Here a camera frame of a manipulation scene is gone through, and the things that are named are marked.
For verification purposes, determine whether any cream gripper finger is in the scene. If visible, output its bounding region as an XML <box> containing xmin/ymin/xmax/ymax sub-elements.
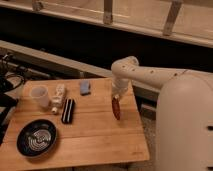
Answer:
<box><xmin>112</xmin><ymin>94</ymin><xmax>120</xmax><ymax>100</ymax></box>

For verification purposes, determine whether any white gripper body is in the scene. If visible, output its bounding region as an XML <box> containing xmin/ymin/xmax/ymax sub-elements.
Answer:
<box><xmin>112</xmin><ymin>78</ymin><xmax>129</xmax><ymax>98</ymax></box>

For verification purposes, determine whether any red chili pepper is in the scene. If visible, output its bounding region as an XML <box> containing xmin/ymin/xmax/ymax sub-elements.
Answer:
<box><xmin>112</xmin><ymin>98</ymin><xmax>120</xmax><ymax>120</ymax></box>

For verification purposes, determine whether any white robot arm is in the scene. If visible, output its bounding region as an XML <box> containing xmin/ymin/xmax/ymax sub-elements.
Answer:
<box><xmin>111</xmin><ymin>56</ymin><xmax>213</xmax><ymax>171</ymax></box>

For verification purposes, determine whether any blue sponge block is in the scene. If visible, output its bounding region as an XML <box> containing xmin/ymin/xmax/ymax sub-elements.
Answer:
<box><xmin>80</xmin><ymin>80</ymin><xmax>90</xmax><ymax>96</ymax></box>

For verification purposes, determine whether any white toy bottle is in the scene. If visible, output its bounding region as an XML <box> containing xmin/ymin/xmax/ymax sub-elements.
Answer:
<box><xmin>51</xmin><ymin>84</ymin><xmax>66</xmax><ymax>114</ymax></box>

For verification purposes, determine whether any translucent plastic cup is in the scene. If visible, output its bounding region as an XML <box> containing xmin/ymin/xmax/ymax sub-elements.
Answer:
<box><xmin>30</xmin><ymin>86</ymin><xmax>50</xmax><ymax>108</ymax></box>

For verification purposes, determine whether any black spiral patterned bowl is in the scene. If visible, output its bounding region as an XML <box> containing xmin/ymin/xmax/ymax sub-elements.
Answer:
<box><xmin>16</xmin><ymin>119</ymin><xmax>57</xmax><ymax>157</ymax></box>

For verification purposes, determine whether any metal bracket middle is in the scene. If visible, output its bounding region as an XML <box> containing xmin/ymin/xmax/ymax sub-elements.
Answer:
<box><xmin>103</xmin><ymin>0</ymin><xmax>113</xmax><ymax>25</ymax></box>

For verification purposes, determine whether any metal bracket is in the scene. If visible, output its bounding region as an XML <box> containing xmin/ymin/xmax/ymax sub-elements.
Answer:
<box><xmin>103</xmin><ymin>0</ymin><xmax>113</xmax><ymax>25</ymax></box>
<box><xmin>163</xmin><ymin>0</ymin><xmax>183</xmax><ymax>36</ymax></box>

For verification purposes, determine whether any metal bracket right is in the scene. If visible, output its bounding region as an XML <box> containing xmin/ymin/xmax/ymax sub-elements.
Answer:
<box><xmin>163</xmin><ymin>0</ymin><xmax>183</xmax><ymax>36</ymax></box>

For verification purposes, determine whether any black cables and equipment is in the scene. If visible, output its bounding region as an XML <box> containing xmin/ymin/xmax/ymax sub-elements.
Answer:
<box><xmin>0</xmin><ymin>52</ymin><xmax>27</xmax><ymax>146</ymax></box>

